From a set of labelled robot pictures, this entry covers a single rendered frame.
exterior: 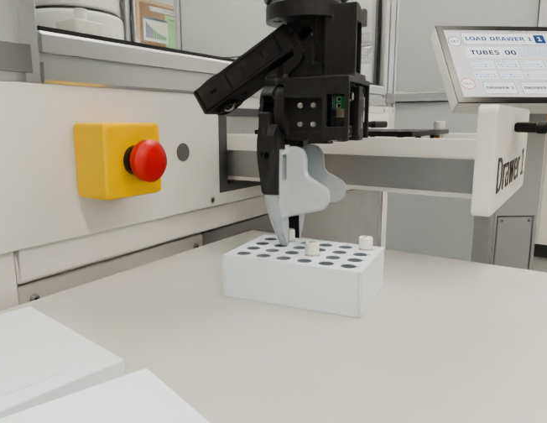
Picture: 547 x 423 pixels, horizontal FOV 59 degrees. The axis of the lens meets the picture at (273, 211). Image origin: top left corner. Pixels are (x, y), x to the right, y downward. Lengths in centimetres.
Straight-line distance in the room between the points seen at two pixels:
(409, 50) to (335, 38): 202
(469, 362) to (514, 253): 139
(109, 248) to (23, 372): 26
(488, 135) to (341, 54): 17
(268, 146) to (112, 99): 19
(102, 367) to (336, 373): 14
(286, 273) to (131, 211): 22
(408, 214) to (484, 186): 194
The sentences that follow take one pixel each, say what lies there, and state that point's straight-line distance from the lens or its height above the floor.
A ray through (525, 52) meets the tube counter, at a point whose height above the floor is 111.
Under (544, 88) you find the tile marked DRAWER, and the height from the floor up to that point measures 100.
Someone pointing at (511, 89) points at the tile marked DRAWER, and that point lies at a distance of 156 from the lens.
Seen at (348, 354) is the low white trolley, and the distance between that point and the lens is 34.
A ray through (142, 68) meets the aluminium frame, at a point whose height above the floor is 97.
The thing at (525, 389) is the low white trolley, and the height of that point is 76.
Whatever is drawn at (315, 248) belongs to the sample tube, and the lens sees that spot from 42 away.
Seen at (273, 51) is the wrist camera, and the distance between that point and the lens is 45.
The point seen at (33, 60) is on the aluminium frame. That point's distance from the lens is 49.
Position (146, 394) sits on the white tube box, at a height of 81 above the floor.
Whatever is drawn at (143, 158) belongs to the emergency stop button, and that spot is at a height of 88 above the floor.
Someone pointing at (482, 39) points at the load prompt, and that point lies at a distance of 167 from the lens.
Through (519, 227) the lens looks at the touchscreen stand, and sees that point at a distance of 171.
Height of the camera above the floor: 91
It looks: 11 degrees down
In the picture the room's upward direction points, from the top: straight up
